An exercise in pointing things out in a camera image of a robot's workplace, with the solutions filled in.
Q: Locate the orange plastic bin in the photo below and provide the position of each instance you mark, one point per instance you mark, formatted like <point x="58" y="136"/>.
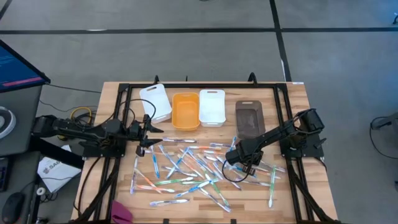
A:
<point x="186" y="121"/>

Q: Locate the grey chair base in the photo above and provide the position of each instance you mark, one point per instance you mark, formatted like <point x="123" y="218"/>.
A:
<point x="387" y="119"/>

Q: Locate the green toothbrush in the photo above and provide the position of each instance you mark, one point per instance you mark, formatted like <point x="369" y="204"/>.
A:
<point x="196" y="182"/>
<point x="174" y="181"/>
<point x="272" y="186"/>
<point x="218" y="190"/>

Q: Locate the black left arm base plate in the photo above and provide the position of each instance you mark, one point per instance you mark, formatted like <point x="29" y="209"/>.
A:
<point x="93" y="152"/>

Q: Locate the white paper sheet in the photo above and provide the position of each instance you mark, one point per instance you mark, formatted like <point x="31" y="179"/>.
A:
<point x="56" y="174"/>

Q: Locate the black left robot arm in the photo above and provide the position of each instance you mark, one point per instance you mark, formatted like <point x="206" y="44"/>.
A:
<point x="77" y="129"/>

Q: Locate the magenta cloth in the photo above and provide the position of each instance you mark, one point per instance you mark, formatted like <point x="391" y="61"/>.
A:
<point x="119" y="214"/>

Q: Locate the black keyboard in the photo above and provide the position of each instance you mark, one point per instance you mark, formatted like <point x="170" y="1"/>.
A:
<point x="3" y="174"/>

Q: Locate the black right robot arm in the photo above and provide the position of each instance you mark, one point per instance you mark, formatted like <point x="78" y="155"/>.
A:
<point x="273" y="133"/>

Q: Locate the grey translucent plastic bin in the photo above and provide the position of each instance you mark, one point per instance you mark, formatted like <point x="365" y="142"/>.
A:
<point x="248" y="121"/>

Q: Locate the white plastic bin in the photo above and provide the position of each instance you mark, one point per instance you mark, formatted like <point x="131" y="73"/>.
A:
<point x="155" y="102"/>
<point x="213" y="109"/>

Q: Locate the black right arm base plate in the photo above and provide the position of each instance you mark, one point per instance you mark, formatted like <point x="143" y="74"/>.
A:
<point x="311" y="152"/>

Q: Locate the black caster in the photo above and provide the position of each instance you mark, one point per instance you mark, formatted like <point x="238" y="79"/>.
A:
<point x="395" y="19"/>

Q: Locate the white round device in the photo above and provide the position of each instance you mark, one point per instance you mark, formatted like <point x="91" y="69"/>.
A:
<point x="6" y="124"/>

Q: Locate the computer monitor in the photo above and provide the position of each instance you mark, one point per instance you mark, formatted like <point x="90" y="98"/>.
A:
<point x="15" y="71"/>

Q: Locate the black floor beam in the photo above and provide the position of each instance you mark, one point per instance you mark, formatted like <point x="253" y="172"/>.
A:
<point x="56" y="152"/>

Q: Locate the dark grey desk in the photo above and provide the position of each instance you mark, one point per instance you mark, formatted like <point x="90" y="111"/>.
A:
<point x="18" y="174"/>

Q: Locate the white tape roll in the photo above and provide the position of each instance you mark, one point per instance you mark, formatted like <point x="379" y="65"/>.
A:
<point x="41" y="191"/>

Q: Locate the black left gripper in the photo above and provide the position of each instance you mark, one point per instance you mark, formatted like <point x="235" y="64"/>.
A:
<point x="138" y="130"/>

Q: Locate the black computer mouse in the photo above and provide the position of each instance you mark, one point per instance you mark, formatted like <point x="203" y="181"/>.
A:
<point x="13" y="208"/>

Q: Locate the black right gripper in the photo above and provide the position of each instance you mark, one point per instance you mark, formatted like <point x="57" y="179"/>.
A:
<point x="244" y="154"/>

